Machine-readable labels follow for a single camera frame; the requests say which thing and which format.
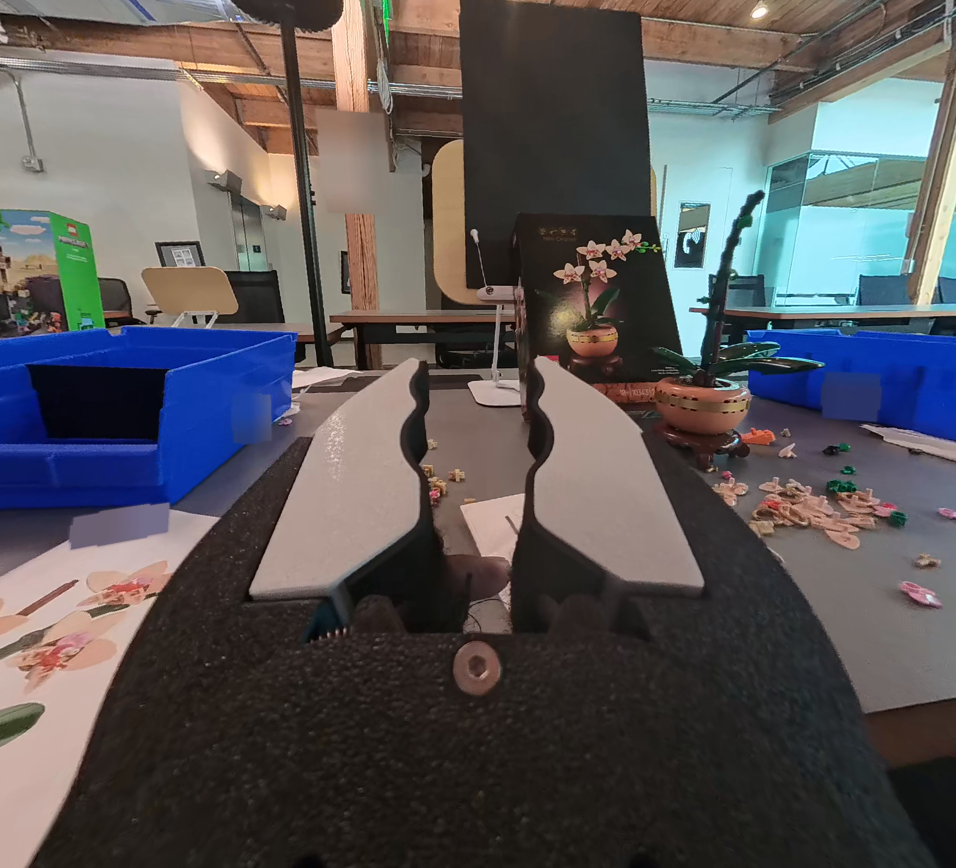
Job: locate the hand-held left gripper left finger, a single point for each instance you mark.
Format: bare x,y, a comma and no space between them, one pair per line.
343,479

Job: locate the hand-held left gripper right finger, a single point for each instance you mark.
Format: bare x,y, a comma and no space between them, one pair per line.
612,494

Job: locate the pale petal bricks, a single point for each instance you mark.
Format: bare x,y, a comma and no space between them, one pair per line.
814,509

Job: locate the white desk stand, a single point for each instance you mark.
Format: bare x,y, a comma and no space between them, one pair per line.
497,390

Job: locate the grey desk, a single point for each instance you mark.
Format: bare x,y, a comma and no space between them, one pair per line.
821,629

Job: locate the heap of colourful small bricks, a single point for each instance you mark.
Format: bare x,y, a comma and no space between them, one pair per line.
455,473

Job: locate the brick orchid plant in pot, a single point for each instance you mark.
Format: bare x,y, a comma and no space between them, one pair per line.
702,405

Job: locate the torn white paper bag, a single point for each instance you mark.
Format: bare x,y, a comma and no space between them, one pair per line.
489,524

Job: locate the orange brick separator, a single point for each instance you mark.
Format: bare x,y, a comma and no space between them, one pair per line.
758,436

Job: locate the blue plastic bin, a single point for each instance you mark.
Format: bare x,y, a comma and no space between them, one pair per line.
209,390
792,375

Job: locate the dark orchid toy box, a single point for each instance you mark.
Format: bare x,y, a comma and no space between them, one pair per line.
597,270

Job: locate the black bar brick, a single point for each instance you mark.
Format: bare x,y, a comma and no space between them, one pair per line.
834,448

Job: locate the light wooden tilted board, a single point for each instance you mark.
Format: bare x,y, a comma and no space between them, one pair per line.
187,289

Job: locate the rounded wooden board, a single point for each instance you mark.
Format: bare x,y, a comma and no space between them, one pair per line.
446,225

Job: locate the long brown background table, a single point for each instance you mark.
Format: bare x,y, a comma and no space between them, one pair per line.
821,314

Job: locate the white paper sheet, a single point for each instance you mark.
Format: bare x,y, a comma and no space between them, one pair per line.
911,438

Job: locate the pink flower brick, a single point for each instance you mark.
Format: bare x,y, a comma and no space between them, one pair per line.
920,593

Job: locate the green toy box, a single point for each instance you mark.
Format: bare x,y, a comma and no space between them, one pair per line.
75,263

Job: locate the black rectangular panel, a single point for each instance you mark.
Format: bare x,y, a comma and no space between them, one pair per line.
553,136

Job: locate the orchid instruction booklet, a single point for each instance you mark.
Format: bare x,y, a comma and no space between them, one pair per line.
45,733

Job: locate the ceiling track light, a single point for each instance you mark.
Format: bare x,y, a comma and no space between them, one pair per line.
759,7

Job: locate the dark wall picture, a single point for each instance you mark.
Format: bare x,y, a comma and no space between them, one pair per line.
692,235

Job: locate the black picture frame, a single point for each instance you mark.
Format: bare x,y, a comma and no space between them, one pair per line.
179,255

